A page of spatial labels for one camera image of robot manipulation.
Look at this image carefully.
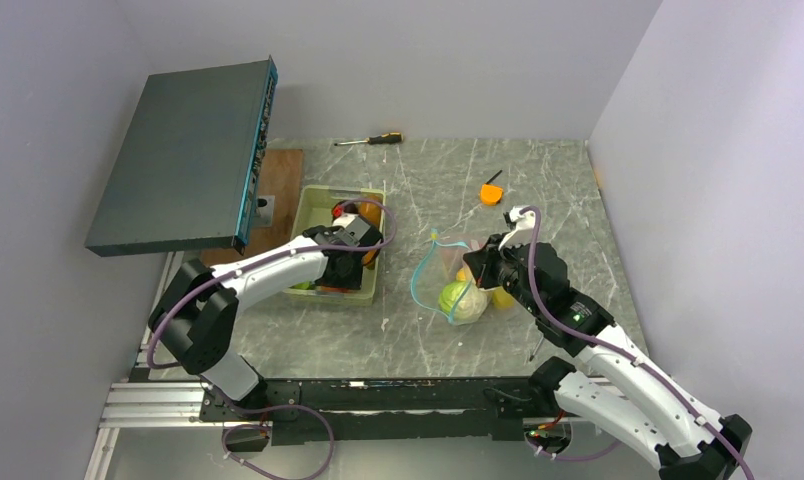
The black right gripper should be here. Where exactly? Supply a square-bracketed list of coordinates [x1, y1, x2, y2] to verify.
[464, 231, 544, 316]

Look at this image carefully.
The yellow lemon toy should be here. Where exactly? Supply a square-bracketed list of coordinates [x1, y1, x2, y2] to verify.
[455, 266, 474, 283]

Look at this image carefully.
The clear zip top bag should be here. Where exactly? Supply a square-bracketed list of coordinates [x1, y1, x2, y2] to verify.
[410, 229, 519, 325]

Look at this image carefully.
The yellow pepper slice toy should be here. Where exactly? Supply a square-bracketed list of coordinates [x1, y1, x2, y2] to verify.
[491, 287, 516, 310]

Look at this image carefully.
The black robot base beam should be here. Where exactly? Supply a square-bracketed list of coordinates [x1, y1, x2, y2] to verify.
[200, 376, 568, 446]

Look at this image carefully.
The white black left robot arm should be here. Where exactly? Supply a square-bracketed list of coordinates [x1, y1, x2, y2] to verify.
[149, 214, 387, 420]

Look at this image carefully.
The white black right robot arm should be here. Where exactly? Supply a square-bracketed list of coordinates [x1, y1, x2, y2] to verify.
[463, 235, 752, 479]

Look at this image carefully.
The green plastic food bin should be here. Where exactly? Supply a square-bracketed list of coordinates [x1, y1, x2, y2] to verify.
[283, 185, 386, 307]

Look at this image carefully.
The red orange mango toy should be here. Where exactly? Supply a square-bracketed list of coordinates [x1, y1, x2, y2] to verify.
[362, 250, 379, 270]

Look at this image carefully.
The yellow black screwdriver near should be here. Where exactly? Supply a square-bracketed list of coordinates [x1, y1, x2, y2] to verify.
[527, 335, 545, 363]

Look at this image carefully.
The yellow black screwdriver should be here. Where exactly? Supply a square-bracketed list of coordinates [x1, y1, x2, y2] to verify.
[334, 132, 404, 146]
[527, 335, 545, 363]

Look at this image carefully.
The brown wooden board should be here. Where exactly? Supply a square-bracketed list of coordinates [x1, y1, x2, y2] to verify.
[200, 149, 304, 266]

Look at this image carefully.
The yellow black screwdriver far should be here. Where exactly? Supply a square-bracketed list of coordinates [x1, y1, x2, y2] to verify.
[334, 132, 404, 146]

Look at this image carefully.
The dark grey flat panel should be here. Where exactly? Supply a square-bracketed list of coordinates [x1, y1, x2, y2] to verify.
[85, 58, 278, 257]

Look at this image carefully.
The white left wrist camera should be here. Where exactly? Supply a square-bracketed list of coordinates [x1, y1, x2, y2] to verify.
[332, 203, 360, 227]

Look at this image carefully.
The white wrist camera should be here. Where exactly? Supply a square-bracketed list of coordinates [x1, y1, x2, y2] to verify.
[498, 205, 540, 251]
[332, 203, 360, 227]

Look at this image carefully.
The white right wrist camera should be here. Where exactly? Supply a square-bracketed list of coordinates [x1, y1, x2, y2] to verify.
[498, 205, 540, 251]

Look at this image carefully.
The small metal bracket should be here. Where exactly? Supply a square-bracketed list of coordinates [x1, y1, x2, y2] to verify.
[252, 195, 275, 228]

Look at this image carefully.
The aluminium frame rail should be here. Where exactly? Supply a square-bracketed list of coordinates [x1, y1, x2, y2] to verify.
[83, 377, 705, 480]

